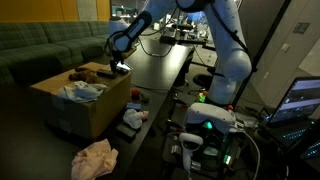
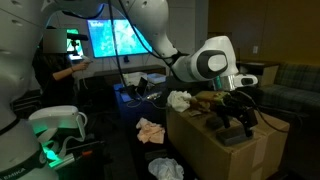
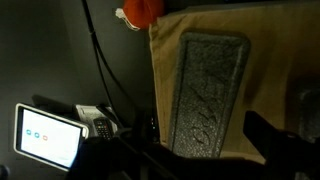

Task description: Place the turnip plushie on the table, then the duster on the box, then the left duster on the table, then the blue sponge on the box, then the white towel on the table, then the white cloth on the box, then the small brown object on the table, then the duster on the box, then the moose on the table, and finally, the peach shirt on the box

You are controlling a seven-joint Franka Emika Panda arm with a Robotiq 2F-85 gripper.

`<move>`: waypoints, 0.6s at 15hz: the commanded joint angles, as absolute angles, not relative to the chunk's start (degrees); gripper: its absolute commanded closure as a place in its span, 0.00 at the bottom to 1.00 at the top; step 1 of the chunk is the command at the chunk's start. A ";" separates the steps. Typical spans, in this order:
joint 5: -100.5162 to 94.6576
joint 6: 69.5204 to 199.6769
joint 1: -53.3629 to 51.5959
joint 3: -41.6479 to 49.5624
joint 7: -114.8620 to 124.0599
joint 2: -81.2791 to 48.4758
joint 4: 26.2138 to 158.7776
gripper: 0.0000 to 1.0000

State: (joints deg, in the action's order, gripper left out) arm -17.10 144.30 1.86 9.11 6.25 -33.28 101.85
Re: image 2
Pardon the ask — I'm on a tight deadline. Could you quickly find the large cardboard box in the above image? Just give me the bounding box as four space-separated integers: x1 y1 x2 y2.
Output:
165 99 291 180

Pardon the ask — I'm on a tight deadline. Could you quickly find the white plastic container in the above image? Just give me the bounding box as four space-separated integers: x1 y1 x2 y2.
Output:
119 71 148 87

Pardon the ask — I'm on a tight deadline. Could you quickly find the brown plush toy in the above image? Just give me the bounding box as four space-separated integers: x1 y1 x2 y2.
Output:
189 97 218 113

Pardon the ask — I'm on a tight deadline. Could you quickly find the white crumpled cloth pink patch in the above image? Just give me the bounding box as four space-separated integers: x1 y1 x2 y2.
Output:
147 157 185 180

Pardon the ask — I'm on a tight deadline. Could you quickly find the smaller green lit monitor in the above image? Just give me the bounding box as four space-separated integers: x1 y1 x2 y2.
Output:
65 28 84 62

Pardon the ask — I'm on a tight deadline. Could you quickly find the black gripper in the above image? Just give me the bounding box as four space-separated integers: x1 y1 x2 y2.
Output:
214 90 260 138

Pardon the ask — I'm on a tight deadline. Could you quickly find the large wall TV screen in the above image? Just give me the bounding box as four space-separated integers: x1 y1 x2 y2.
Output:
86 18 154 59

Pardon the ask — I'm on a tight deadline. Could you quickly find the person in dark clothes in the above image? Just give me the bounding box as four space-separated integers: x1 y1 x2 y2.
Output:
30 26 92 108

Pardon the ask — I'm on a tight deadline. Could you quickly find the green plaid sofa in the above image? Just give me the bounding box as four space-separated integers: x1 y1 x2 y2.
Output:
258 62 320 125

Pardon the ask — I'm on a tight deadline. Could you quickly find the orange tipped tool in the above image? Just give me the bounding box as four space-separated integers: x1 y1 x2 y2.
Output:
51 149 95 169

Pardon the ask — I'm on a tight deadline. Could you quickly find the black camera on tripod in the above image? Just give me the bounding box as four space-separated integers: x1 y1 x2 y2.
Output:
65 32 90 58

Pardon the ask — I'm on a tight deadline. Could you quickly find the white bluish crumpled cloth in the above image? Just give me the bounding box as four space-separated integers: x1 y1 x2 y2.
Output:
166 89 193 114

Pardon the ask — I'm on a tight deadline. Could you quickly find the tan side cabinet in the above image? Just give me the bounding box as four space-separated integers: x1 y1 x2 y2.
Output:
235 60 281 88

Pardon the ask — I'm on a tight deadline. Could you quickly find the white shallow tray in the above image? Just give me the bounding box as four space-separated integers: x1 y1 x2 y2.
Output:
146 72 167 85

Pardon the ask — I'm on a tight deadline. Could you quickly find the dark open laptop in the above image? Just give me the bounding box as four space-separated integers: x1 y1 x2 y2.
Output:
118 76 149 103

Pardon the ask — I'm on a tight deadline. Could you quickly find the brown low sideboard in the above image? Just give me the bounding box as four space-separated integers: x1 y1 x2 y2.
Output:
93 64 167 87

